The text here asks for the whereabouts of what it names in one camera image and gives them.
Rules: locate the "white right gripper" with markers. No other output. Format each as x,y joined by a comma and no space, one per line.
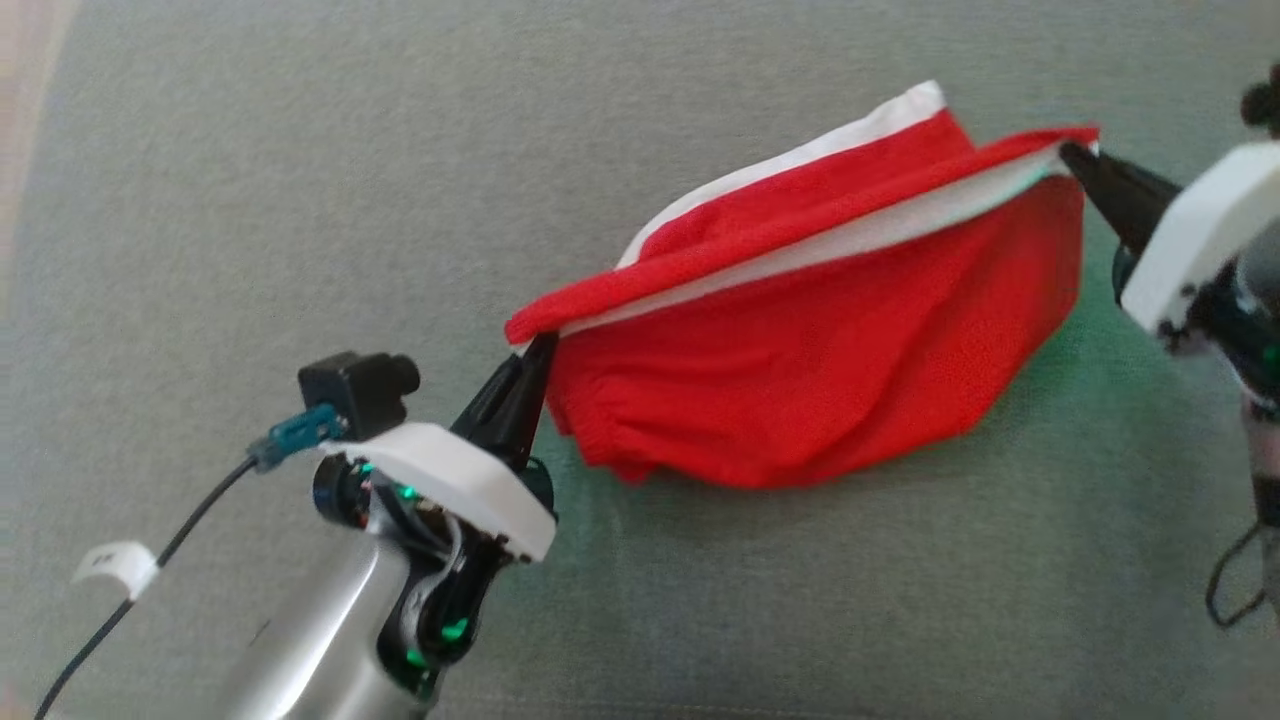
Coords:
1210,230

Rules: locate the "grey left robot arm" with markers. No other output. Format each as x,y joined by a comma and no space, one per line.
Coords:
320,640

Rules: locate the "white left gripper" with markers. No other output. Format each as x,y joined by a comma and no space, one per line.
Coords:
450,475

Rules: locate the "grey fabric sofa seat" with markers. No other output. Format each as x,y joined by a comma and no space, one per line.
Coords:
300,200

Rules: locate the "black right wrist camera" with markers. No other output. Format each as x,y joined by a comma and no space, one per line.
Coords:
1262,100

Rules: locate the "red and white shorts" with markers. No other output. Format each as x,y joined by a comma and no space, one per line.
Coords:
820,360

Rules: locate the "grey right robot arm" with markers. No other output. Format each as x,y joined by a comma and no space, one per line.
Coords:
1255,330

